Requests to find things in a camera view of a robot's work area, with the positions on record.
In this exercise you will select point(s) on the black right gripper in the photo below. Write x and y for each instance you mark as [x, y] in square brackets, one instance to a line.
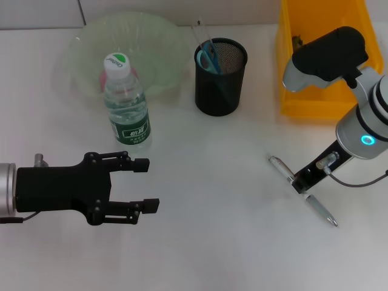
[324, 169]

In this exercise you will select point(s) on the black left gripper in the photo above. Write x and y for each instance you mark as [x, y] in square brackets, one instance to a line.
[60, 188]

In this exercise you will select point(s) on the grey clear ballpoint pen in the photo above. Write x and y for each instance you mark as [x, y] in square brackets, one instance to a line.
[321, 209]

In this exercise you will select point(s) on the clear water bottle green label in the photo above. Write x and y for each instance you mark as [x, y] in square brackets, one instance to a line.
[128, 115]

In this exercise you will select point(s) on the pink toy peach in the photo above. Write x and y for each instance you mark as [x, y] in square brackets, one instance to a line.
[103, 81]

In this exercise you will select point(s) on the green plastic wrapper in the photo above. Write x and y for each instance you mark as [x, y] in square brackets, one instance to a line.
[297, 42]

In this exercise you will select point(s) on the blue scissors with sheath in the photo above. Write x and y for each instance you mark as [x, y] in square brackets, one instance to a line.
[209, 60]

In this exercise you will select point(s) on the transparent plastic ruler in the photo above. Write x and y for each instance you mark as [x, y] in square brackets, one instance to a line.
[204, 36]

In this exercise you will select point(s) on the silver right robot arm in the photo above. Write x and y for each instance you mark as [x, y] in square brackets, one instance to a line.
[363, 130]

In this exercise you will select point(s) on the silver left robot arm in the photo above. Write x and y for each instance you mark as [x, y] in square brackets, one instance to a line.
[7, 189]

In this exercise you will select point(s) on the black mesh pen holder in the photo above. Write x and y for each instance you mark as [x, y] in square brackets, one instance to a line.
[219, 94]

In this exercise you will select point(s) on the translucent green fruit bowl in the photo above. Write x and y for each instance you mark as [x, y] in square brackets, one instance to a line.
[151, 45]

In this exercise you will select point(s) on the yellow plastic bin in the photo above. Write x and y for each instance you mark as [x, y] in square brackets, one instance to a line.
[318, 103]

